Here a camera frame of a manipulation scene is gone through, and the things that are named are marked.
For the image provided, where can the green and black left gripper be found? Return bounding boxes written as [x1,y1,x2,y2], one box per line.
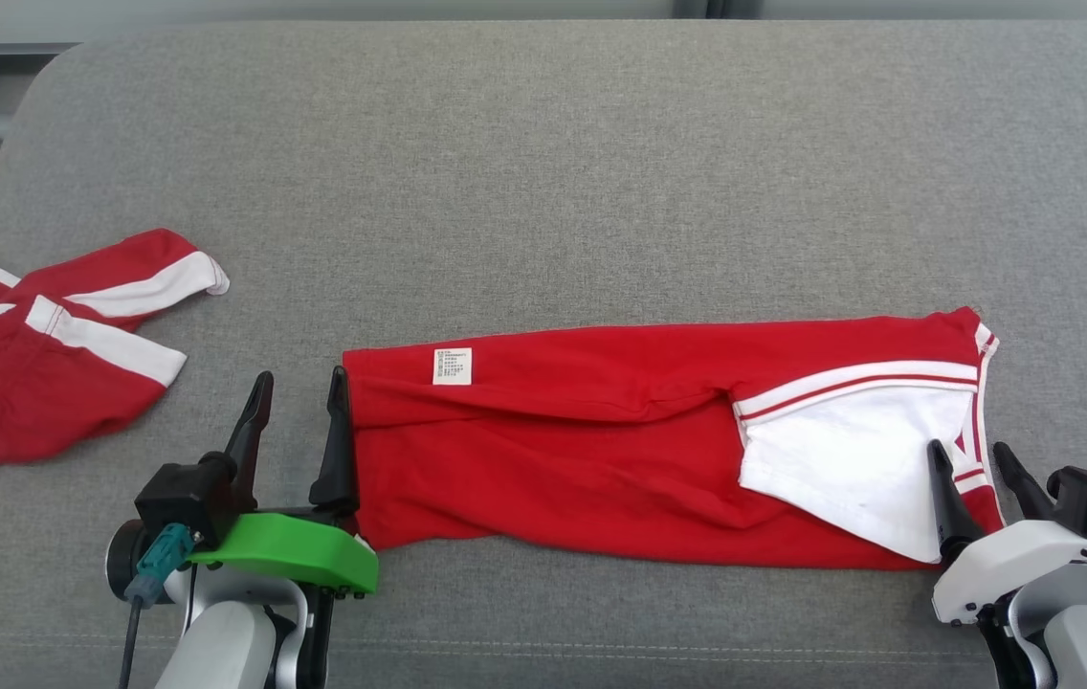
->
[187,365,381,600]

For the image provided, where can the red shorts with white stripes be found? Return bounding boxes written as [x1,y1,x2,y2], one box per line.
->
[0,228,232,471]

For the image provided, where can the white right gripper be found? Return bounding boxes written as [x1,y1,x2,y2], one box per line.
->
[926,438,1087,629]

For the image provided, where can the red and white shirt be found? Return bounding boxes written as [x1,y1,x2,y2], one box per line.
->
[342,306,1007,573]

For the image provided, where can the black cable with teal plug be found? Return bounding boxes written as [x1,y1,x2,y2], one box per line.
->
[117,523,197,689]

